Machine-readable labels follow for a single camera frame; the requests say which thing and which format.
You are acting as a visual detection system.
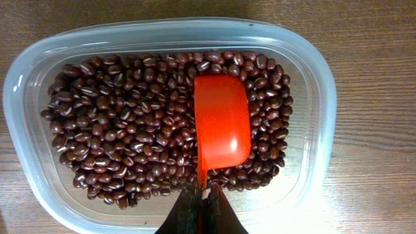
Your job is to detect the clear plastic container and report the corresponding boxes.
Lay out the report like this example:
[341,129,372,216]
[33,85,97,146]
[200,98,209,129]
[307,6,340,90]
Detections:
[3,18,337,233]

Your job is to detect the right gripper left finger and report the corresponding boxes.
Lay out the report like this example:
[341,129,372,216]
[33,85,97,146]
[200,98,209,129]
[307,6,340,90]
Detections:
[155,188,202,234]

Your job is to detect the orange measuring scoop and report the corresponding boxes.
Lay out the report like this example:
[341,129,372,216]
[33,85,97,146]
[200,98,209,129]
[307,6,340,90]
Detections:
[194,75,251,187]

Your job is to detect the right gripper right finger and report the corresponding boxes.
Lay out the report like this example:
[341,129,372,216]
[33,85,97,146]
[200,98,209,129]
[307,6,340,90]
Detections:
[203,184,248,234]

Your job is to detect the red beans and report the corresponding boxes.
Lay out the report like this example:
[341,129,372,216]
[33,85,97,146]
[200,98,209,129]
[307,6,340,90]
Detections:
[41,51,293,209]

